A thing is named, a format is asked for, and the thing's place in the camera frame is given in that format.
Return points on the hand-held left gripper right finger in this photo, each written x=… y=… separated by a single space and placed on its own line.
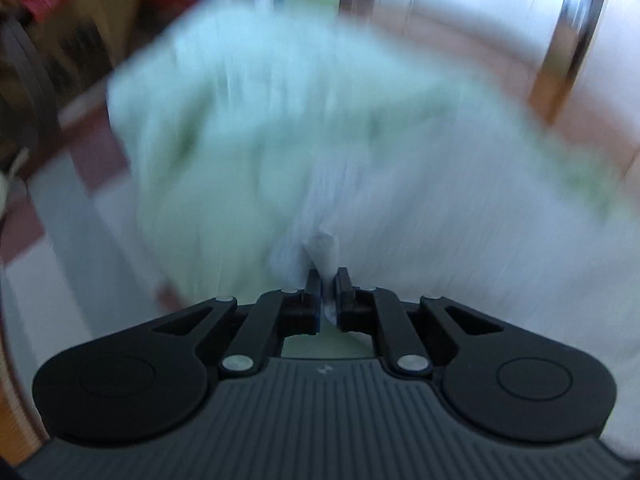
x=341 y=305

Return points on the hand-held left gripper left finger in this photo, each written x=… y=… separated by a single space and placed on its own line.
x=315 y=305

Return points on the grey printed t-shirt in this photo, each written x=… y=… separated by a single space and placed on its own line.
x=450 y=240

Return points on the light green bed sheet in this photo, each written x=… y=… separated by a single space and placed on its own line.
x=200 y=135

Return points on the shiny metal post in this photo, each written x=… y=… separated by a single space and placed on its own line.
x=565 y=50

